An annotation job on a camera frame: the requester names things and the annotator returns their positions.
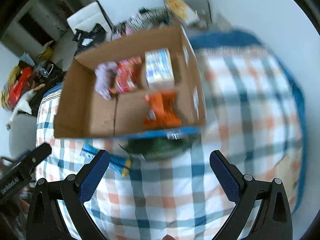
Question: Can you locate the plaid checkered quilt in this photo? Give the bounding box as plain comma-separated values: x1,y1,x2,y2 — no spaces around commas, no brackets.
35,31,305,239

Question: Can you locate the white goose plush toy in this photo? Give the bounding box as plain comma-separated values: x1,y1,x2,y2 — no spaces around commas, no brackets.
6,83,46,130

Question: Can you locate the open cardboard box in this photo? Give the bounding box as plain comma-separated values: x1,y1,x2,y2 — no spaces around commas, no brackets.
54,26,206,139

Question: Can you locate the grey plastic chair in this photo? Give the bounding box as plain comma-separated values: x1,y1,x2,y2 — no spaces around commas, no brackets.
9,114,37,160

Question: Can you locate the purple cloth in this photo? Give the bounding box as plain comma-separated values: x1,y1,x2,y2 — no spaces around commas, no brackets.
94,61,118,100

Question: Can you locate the white blue tissue pack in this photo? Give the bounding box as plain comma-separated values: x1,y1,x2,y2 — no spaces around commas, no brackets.
145,48,175,90

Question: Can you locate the patterned fabric bag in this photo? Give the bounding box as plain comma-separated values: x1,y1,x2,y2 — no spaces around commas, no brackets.
125,7,169,31

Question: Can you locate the blue long snack packet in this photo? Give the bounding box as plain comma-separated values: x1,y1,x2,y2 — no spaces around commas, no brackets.
81,144,132,177

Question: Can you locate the yellow cloth pile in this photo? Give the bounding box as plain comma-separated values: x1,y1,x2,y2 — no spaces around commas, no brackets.
1,65,21,111

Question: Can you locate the orange snack packet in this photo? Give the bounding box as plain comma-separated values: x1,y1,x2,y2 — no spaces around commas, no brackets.
143,90,182,129

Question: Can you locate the pink suitcase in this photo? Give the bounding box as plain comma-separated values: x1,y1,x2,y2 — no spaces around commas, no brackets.
111,22,132,41

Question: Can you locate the white leather chair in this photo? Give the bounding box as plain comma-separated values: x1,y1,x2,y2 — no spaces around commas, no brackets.
53,0,113,72

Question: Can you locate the dark green plastic bag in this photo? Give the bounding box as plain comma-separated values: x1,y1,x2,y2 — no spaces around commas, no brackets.
119,135,200,161

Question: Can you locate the red plastic bag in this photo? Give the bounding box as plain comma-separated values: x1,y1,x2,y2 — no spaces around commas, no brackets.
7,67,33,109

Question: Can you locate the yellow white snack box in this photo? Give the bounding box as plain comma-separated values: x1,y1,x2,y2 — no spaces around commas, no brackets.
165,0,200,26

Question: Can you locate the grey chair behind table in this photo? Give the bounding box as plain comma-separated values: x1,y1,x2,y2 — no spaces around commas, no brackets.
162,0,213,29

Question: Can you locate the red snack packet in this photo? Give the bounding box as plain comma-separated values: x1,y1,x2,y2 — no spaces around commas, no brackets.
110,56,142,95

